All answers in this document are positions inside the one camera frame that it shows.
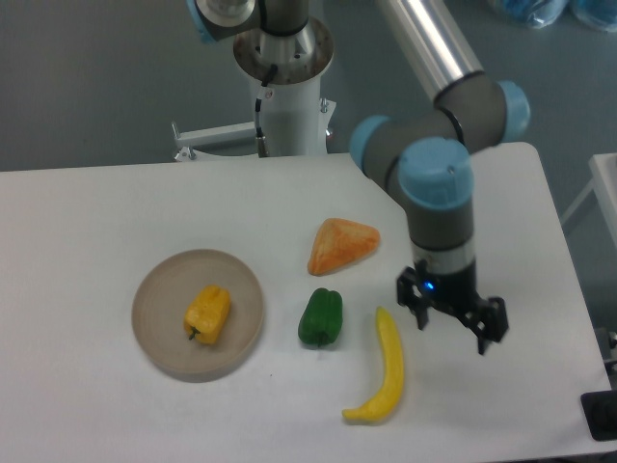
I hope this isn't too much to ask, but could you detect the blue plastic bag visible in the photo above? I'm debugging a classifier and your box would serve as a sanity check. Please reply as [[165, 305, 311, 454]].
[[487, 0, 568, 29], [570, 0, 616, 33]]

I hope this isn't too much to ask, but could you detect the beige round plate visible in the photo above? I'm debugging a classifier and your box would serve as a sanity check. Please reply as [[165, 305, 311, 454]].
[[132, 250, 265, 383]]

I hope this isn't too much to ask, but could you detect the white side table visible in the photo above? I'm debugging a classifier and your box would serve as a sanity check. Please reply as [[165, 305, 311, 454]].
[[560, 153, 616, 232]]

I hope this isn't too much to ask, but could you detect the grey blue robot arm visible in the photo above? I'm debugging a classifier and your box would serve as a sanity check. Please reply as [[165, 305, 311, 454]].
[[187, 1, 530, 350]]

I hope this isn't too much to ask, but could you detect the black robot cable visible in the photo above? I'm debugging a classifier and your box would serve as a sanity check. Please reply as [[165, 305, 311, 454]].
[[253, 62, 279, 158]]

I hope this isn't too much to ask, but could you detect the black device at edge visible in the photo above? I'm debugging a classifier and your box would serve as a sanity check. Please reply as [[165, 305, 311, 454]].
[[580, 390, 616, 442]]

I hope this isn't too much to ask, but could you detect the yellow banana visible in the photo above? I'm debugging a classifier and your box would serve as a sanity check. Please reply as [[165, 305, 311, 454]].
[[341, 307, 405, 423]]

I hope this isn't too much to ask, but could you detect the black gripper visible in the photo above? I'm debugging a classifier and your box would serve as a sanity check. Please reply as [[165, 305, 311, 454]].
[[396, 260, 508, 355]]

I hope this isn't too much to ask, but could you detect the green bell pepper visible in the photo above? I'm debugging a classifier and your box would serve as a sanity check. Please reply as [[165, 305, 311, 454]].
[[298, 287, 343, 347]]

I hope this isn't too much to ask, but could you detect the orange triangular bread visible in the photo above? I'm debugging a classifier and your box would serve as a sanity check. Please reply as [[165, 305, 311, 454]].
[[308, 218, 381, 276]]

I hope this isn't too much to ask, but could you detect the yellow bell pepper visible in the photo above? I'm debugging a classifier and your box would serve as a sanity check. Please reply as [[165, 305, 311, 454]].
[[183, 285, 231, 345]]

